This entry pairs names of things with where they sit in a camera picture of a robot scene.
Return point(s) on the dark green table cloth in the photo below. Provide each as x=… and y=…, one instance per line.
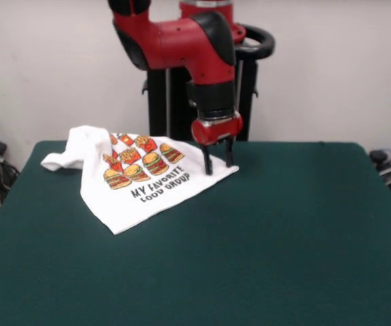
x=250, y=237

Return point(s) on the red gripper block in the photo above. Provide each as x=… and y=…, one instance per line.
x=219, y=132

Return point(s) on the white printed t-shirt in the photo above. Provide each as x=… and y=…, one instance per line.
x=114, y=210

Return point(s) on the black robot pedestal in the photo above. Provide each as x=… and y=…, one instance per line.
x=250, y=102

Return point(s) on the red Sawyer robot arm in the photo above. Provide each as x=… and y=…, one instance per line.
x=182, y=44

